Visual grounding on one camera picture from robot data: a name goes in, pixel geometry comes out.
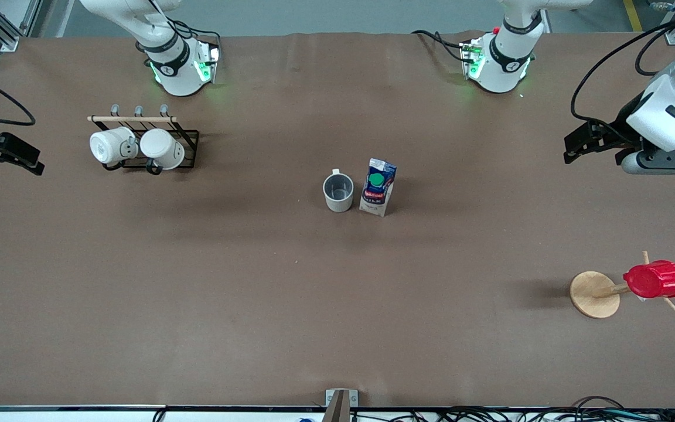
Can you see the brown table cover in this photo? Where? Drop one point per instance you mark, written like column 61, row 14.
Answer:
column 255, row 293

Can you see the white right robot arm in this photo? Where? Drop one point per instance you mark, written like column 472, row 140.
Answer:
column 179, row 76

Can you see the blue white milk carton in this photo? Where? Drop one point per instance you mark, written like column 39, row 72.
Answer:
column 377, row 190

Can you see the grey ceramic mug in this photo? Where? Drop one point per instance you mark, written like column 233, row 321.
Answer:
column 337, row 193

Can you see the metal table bracket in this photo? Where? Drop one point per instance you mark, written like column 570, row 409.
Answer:
column 340, row 404

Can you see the wooden mug tree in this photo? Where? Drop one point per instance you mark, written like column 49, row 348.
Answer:
column 594, row 295

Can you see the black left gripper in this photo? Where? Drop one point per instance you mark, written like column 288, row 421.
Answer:
column 623, row 129

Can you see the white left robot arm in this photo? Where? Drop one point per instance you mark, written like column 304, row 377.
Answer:
column 504, row 70

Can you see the red plastic cup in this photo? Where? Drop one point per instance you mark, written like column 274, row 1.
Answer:
column 657, row 280

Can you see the white mug with dotted bottom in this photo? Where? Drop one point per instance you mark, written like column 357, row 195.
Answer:
column 109, row 146

